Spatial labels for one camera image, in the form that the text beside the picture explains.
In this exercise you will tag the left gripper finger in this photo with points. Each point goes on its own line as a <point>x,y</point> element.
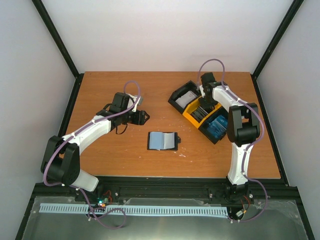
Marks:
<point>142,122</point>
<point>145,115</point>

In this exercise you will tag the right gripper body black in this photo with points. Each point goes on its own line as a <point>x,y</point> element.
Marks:
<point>208,103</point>

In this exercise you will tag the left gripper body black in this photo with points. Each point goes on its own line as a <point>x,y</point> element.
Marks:
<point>136,120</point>

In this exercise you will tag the black cards stack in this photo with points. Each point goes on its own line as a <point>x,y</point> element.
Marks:
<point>199,114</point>

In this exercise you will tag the yellow bin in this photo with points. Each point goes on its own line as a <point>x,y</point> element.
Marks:
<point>192,106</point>

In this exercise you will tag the black bin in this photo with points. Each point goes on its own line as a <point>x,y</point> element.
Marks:
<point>190,85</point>
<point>203,128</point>

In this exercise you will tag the black leather card holder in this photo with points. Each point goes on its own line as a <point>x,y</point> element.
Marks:
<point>163,141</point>

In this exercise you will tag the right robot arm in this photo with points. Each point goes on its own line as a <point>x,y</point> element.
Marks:
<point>243,130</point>

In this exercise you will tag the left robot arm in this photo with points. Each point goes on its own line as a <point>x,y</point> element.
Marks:
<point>61,161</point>

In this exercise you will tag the blue cards stack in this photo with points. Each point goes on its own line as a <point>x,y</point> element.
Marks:
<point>218,126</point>

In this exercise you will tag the white cards stack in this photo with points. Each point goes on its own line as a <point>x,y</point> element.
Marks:
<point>185,99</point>

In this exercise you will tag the green led circuit board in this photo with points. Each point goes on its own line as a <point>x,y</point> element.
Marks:
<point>104,201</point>

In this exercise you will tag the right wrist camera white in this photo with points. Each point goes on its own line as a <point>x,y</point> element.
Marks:
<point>201,90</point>

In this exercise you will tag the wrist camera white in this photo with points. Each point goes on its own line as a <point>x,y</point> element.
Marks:
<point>134,102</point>
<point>201,90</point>

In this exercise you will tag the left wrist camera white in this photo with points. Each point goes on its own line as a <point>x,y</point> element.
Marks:
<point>134,102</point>

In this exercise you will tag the left black frame post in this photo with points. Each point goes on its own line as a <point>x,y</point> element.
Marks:
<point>49,24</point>

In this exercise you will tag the black frame post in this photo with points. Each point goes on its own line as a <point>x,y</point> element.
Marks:
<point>283,26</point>
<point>49,24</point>

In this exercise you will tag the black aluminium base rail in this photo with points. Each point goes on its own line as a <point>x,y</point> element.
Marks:
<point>208,190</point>

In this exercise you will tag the light blue cable duct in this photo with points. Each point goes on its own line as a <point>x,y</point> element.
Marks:
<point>137,210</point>

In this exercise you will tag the right black frame post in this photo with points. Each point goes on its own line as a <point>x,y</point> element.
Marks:
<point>283,26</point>

